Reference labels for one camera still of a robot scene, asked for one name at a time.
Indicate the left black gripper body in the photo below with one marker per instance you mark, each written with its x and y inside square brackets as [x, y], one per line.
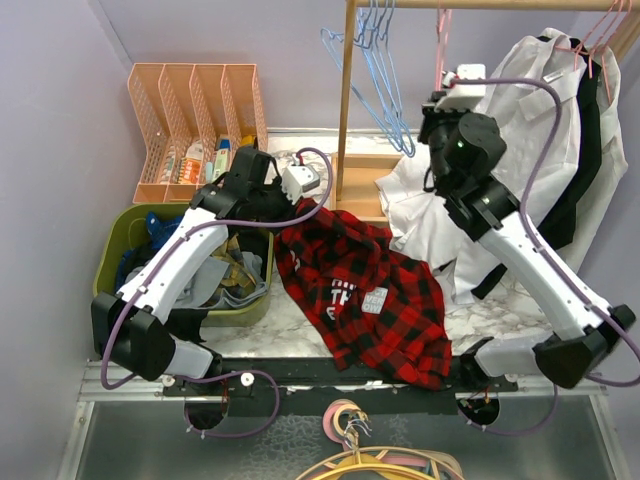
[272, 204]

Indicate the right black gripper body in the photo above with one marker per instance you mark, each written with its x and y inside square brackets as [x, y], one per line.
[435, 129]

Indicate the pink wire hanger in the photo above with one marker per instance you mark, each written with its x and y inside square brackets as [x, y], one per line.
[443, 27]

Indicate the red black plaid shirt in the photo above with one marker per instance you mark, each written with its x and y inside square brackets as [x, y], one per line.
[370, 305]

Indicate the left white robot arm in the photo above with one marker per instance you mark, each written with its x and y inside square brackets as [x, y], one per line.
[129, 326]

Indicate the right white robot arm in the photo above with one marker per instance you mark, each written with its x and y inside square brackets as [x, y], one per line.
[464, 148]

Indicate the white hanging shirt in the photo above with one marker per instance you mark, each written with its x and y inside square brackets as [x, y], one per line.
[421, 228]

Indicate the pink hanger holding shirts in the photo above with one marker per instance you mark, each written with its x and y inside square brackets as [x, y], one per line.
[616, 31]

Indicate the yellow plaid cloth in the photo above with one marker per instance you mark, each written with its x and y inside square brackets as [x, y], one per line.
[237, 282]

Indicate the pink mesh file organizer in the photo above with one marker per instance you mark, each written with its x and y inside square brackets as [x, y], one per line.
[189, 115]

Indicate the blue cloth in bin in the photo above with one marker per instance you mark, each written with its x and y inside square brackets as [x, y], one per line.
[159, 233]

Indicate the olive green laundry bin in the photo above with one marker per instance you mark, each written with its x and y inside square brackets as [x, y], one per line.
[129, 231]

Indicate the black hanging garment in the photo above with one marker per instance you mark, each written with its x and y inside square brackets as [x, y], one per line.
[561, 153]

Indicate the pile of coloured hangers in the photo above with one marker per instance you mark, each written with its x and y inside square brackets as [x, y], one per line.
[344, 423]

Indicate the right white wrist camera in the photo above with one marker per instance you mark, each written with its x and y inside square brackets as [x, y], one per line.
[465, 87]

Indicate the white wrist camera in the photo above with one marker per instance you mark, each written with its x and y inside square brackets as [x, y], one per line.
[465, 87]
[297, 180]

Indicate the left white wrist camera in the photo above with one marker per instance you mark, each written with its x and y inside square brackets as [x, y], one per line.
[297, 180]

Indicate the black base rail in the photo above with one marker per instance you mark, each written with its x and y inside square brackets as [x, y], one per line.
[308, 385]

